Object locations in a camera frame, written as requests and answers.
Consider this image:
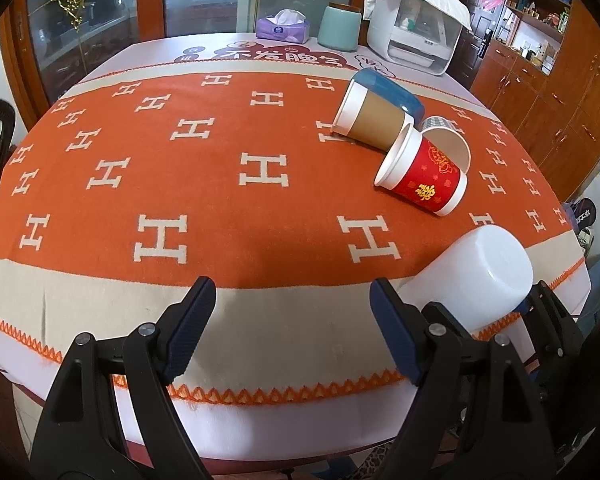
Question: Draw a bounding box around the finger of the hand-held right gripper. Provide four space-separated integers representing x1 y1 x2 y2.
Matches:
525 280 587 392

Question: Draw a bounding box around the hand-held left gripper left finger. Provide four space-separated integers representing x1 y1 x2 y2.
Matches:
29 276 217 480

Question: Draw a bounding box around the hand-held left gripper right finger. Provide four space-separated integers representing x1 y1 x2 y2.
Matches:
369 276 556 480

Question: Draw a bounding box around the white plastic cup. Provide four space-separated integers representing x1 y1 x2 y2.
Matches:
399 224 535 334

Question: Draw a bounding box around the red paper cup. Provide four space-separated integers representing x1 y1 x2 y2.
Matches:
373 123 469 218

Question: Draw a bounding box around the grey checkered paper cup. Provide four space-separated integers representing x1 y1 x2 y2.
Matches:
419 115 472 174

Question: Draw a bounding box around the brown paper cup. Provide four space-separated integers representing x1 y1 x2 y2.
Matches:
331 80 416 152

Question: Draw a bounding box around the blue plastic cup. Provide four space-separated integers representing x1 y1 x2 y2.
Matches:
352 68 426 124

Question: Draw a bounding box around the dark bag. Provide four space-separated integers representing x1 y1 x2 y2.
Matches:
561 197 600 262

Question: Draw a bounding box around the white printed tablecloth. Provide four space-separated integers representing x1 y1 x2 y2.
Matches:
0 35 597 467

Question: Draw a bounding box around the orange patterned blanket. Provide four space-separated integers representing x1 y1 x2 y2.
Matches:
0 62 589 407

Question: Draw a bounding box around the wooden shelf cabinet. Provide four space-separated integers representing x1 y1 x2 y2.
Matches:
469 0 600 202

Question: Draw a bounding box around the white countertop appliance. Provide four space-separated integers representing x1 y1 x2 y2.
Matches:
363 0 474 77

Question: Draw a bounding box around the brown wooden door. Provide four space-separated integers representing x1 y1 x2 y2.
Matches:
452 0 520 92

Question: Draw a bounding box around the teal canister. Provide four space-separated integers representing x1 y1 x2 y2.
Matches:
317 3 364 52

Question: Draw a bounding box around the glass display cabinet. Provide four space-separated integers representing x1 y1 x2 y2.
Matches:
0 0 376 107

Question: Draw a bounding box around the purple tissue box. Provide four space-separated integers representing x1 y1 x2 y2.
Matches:
255 8 311 45

